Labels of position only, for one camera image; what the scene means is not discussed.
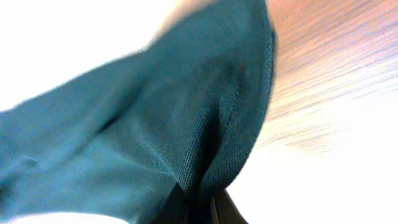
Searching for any black t-shirt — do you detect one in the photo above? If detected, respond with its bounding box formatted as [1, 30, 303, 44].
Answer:
[1, 0, 275, 223]

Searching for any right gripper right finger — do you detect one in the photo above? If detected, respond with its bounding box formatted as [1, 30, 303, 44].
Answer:
[211, 190, 248, 224]

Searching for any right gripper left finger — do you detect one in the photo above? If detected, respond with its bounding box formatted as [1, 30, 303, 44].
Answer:
[150, 184, 187, 224]

